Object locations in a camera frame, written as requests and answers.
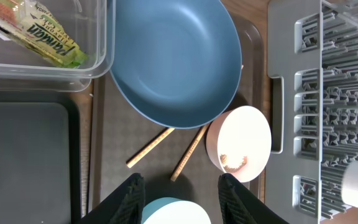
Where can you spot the wooden chopstick upper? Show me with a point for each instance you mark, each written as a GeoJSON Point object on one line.
{"type": "Point", "coordinates": [148, 147]}

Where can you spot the large blue bowl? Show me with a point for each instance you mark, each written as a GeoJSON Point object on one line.
{"type": "Point", "coordinates": [177, 62]}

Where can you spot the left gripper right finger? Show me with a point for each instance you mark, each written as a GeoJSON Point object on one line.
{"type": "Point", "coordinates": [240, 206]}

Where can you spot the wooden chopstick lower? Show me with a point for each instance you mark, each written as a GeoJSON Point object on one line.
{"type": "Point", "coordinates": [188, 153]}

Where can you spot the small light blue bowl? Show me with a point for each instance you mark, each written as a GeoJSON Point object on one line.
{"type": "Point", "coordinates": [169, 210]}

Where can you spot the grey dishwasher rack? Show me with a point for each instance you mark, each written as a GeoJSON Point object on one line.
{"type": "Point", "coordinates": [312, 52]}

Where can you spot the clear plastic bin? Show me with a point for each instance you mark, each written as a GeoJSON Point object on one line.
{"type": "Point", "coordinates": [91, 24]}

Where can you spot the pink bowl with rice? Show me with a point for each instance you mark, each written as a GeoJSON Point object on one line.
{"type": "Point", "coordinates": [239, 142]}

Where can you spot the wooden chopstick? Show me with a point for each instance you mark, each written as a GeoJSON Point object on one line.
{"type": "Point", "coordinates": [188, 153]}
{"type": "Point", "coordinates": [148, 147]}

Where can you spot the brown serving tray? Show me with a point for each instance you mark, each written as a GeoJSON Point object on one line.
{"type": "Point", "coordinates": [119, 131]}

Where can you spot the yellow green snack wrapper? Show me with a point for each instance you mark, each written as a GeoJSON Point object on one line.
{"type": "Point", "coordinates": [32, 25]}

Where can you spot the black plastic tray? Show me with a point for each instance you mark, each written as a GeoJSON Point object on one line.
{"type": "Point", "coordinates": [39, 158]}

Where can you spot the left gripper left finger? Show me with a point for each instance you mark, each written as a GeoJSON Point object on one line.
{"type": "Point", "coordinates": [123, 206]}

